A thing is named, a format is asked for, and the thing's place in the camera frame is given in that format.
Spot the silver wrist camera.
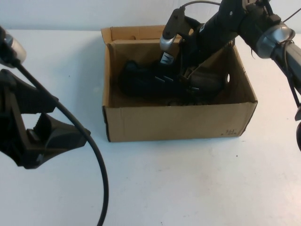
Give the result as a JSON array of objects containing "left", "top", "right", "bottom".
[
  {"left": 159, "top": 8, "right": 189, "bottom": 51},
  {"left": 0, "top": 25, "right": 27, "bottom": 69}
]

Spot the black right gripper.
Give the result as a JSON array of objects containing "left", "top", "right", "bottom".
[{"left": 177, "top": 0, "right": 246, "bottom": 82}]

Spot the black knit sneaker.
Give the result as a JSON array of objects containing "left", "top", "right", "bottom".
[{"left": 121, "top": 51, "right": 230, "bottom": 107}]

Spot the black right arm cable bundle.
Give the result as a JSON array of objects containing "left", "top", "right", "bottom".
[{"left": 279, "top": 40, "right": 301, "bottom": 151}]

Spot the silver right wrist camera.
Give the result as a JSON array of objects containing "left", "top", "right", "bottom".
[{"left": 159, "top": 8, "right": 189, "bottom": 51}]

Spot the black camera cable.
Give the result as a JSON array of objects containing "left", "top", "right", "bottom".
[
  {"left": 16, "top": 63, "right": 109, "bottom": 226},
  {"left": 180, "top": 0, "right": 223, "bottom": 13}
]

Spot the black right camera cable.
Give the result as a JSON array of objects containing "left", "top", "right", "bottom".
[{"left": 180, "top": 0, "right": 223, "bottom": 13}]

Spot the black left camera cable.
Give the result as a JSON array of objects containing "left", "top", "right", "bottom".
[{"left": 16, "top": 63, "right": 109, "bottom": 226}]

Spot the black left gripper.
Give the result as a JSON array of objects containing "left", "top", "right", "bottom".
[{"left": 0, "top": 69, "right": 92, "bottom": 170}]

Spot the brown cardboard shoe box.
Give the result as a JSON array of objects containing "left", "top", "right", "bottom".
[{"left": 101, "top": 23, "right": 259, "bottom": 143}]

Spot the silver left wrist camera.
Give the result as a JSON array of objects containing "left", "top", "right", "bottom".
[{"left": 0, "top": 25, "right": 27, "bottom": 69}]

